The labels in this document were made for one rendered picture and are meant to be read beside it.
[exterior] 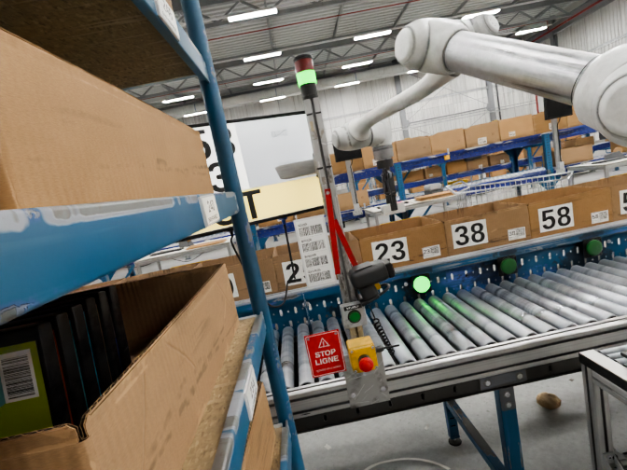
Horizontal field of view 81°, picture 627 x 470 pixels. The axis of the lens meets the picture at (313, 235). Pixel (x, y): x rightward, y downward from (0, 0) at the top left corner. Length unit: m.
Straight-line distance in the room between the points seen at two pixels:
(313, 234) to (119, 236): 0.84
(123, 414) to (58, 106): 0.19
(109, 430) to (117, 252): 0.11
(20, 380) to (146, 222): 0.14
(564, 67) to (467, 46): 0.26
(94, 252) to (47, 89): 0.12
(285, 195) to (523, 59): 0.67
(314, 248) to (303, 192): 0.19
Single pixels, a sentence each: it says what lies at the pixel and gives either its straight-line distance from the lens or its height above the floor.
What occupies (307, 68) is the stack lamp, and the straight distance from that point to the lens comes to 1.05.
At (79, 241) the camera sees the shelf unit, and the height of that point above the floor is 1.33.
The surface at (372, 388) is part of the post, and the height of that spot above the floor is 0.71.
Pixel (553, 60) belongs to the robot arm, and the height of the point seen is 1.48.
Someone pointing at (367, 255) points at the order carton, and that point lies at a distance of 1.67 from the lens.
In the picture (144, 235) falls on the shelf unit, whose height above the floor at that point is 1.32.
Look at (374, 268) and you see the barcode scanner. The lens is 1.00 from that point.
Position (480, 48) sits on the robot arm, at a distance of 1.09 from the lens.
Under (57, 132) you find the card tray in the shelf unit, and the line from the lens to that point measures 0.26.
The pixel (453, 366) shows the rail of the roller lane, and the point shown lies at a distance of 1.24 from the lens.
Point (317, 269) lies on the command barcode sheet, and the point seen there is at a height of 1.10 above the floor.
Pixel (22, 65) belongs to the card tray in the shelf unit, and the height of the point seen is 1.42.
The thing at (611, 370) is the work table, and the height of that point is 0.75.
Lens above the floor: 1.33
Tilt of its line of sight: 8 degrees down
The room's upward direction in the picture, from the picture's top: 11 degrees counter-clockwise
